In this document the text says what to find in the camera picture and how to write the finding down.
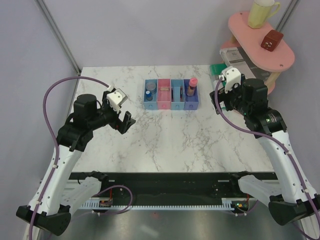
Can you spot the green cutting mat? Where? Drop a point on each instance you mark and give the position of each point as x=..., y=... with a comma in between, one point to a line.
x=216, y=69

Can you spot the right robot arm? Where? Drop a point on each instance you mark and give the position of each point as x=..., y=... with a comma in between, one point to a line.
x=295, y=198

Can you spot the folded newspaper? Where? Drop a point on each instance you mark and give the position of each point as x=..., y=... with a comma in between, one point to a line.
x=237, y=58

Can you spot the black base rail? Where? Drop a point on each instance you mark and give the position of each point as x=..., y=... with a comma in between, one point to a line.
x=165, y=188

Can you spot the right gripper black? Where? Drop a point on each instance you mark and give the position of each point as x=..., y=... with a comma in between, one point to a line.
x=222, y=96

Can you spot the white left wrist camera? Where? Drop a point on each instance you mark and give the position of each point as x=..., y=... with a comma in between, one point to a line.
x=116, y=98

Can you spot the dark red cube toy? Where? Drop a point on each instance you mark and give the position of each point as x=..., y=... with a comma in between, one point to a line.
x=271, y=40

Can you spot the pink bin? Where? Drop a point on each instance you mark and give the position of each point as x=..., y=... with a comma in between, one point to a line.
x=164, y=97

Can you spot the white cable duct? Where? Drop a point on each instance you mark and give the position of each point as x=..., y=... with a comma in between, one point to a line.
x=97, y=204

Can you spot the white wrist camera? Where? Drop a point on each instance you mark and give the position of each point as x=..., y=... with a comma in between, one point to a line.
x=230, y=76
x=116, y=98

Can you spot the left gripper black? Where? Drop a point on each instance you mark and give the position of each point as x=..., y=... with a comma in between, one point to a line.
x=122, y=127

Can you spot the light blue bin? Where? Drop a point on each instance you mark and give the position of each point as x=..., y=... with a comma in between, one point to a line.
x=150, y=105
x=177, y=105

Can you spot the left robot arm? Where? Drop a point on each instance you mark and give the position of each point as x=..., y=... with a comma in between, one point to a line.
x=51, y=210

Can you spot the pink cap brown bottle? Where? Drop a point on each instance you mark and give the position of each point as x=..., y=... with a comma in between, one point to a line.
x=192, y=87

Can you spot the clear tub of paper clips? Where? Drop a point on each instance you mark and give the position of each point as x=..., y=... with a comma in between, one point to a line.
x=151, y=86

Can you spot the blue cap glue bottle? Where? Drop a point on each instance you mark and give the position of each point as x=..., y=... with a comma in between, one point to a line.
x=149, y=95

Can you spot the pink two-tier shelf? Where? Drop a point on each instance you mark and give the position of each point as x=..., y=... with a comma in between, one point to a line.
x=275, y=62

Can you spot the light blue bin left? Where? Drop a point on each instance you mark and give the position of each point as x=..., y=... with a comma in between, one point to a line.
x=150, y=105

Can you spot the red mechanical pencil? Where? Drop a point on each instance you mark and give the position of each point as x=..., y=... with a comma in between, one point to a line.
x=172, y=95

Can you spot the red pen clear cap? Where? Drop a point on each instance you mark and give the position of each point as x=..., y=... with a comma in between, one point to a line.
x=181, y=99

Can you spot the light blue bin middle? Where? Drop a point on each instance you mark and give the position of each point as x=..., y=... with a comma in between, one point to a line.
x=177, y=105

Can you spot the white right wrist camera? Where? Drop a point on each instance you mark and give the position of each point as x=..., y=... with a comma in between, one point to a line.
x=230, y=76

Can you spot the yellow mug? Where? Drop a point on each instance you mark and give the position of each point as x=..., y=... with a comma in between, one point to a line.
x=261, y=11

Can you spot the purple blue bin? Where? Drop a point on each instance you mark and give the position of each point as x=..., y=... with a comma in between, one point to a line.
x=191, y=102

